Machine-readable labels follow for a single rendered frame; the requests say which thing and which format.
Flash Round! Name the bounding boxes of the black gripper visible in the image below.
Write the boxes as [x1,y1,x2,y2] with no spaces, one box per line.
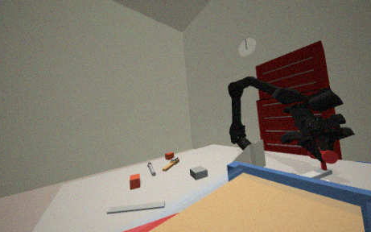
[281,114,355,163]

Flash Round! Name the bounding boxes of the small reddish-brown block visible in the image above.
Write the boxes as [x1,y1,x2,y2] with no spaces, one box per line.
[165,152,174,160]
[130,174,140,190]

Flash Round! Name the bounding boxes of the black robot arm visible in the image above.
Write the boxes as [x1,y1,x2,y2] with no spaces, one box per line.
[228,77,346,151]

